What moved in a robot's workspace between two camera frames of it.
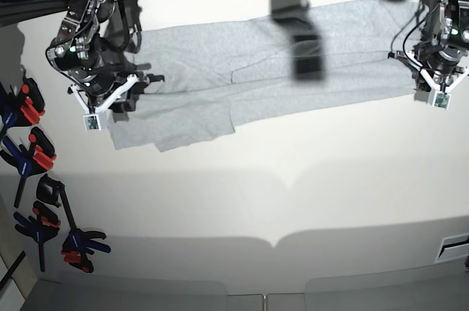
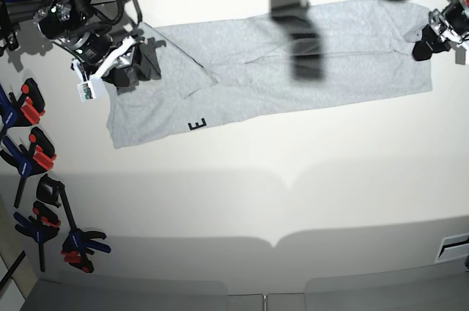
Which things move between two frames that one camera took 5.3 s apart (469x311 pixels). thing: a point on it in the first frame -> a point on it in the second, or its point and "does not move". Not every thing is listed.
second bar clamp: x=38 y=155 does not move
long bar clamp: x=78 y=244 does not move
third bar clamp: x=42 y=228 does not move
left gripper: x=97 y=83 -> x=98 y=52
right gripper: x=442 y=62 -> x=452 y=23
